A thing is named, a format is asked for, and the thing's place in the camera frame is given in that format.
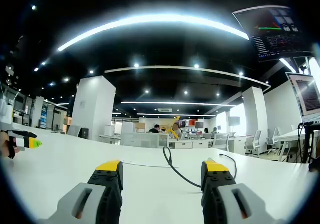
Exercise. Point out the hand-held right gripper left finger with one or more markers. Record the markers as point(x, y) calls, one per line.
point(82, 204)

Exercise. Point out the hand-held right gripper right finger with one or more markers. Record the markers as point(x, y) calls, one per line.
point(237, 204)

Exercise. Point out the white desk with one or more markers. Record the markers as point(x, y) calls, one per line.
point(150, 196)

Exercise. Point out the white desk partition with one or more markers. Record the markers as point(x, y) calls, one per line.
point(142, 140)

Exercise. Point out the person's left hand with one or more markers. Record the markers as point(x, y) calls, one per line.
point(3, 143)

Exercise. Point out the white office chair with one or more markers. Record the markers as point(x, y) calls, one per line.
point(273, 140)
point(253, 142)

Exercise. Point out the monitor on floor stand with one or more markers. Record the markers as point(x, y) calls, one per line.
point(234, 120)

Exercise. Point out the white side table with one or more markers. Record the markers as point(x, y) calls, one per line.
point(292, 135)

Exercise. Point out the white-framed monitor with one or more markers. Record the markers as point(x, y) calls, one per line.
point(308, 96)

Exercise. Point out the small black webcam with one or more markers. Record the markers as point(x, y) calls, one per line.
point(304, 69)

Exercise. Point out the dark monitor screen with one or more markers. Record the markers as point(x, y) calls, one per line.
point(280, 38)

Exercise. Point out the long curved ceiling lamp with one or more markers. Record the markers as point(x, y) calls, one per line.
point(150, 19)

